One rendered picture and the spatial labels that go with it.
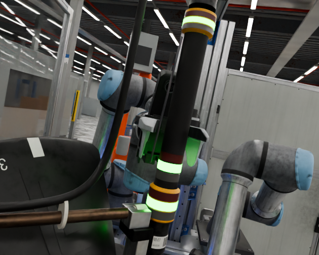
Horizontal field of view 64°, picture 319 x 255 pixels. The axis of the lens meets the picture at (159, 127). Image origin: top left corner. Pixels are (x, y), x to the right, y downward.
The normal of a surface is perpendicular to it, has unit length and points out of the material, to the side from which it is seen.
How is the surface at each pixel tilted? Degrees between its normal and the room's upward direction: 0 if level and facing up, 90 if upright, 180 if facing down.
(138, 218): 90
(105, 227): 45
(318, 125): 90
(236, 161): 68
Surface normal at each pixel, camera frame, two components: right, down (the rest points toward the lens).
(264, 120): 0.00, 0.05
